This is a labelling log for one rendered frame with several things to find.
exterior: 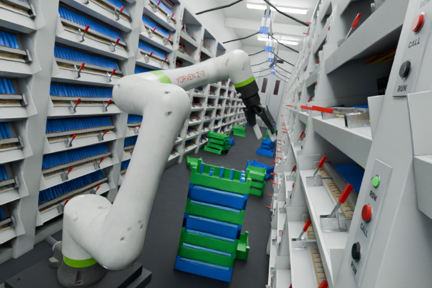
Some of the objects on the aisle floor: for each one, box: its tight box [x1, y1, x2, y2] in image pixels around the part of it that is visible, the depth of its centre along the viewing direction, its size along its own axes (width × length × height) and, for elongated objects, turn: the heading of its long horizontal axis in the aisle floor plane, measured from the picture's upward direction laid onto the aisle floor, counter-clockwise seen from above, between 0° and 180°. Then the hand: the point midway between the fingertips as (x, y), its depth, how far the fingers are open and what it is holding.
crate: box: [235, 231, 249, 260], centre depth 168 cm, size 30×20×8 cm
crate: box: [174, 255, 233, 282], centre depth 147 cm, size 30×20×8 cm
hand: (265, 134), depth 120 cm, fingers open, 8 cm apart
